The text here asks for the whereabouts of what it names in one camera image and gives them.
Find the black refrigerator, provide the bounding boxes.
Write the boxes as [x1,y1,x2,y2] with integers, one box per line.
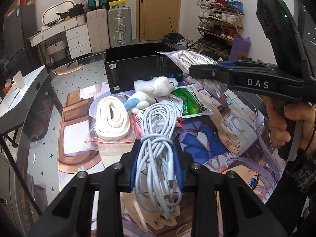
[3,4,42,78]

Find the purple bag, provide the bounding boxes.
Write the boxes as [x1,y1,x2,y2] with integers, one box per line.
[229,34,251,61]

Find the woven laundry basket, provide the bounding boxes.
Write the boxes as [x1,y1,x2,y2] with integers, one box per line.
[47,40,66,64]

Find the green white snack packet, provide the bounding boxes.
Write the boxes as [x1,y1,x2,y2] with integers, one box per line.
[170,85,213,119]

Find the silver aluminium suitcase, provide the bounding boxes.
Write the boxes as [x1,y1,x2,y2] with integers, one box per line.
[108,7,132,47]

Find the white plush toy blue ear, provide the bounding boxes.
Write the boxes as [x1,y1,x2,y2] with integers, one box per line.
[124,82,175,115]

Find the cream rope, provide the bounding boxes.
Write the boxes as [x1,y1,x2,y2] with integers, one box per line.
[85,95,140,151]

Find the black umbrella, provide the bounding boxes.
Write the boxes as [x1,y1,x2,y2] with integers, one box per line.
[162,17,184,44]

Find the yellow wooden door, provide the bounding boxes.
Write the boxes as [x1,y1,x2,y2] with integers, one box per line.
[136,0,181,41]

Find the white charging cable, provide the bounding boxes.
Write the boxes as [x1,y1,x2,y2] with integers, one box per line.
[134,102,183,222]

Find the white foam sheet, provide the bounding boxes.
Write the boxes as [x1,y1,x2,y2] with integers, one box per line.
[134,76,178,91]

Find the white paper cup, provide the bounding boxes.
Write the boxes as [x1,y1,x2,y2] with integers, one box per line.
[13,71,25,88]

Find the black cardboard box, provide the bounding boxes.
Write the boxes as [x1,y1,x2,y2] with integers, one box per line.
[104,42,183,94]

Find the person's right hand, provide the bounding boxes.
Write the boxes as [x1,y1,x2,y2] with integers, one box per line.
[263,96,316,156]

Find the bagged white cable bundle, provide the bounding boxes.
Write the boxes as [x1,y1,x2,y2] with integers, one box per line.
[156,49,228,98]

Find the wooden shoe rack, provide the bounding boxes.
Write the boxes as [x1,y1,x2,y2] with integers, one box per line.
[197,0,244,60]

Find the white dressing table drawers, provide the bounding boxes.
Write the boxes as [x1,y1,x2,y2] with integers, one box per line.
[29,14,92,59]

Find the oval vanity mirror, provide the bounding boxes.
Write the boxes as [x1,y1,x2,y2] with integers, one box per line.
[41,0,75,26]

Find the beige suitcase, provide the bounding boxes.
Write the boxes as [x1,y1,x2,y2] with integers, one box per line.
[86,9,110,54]

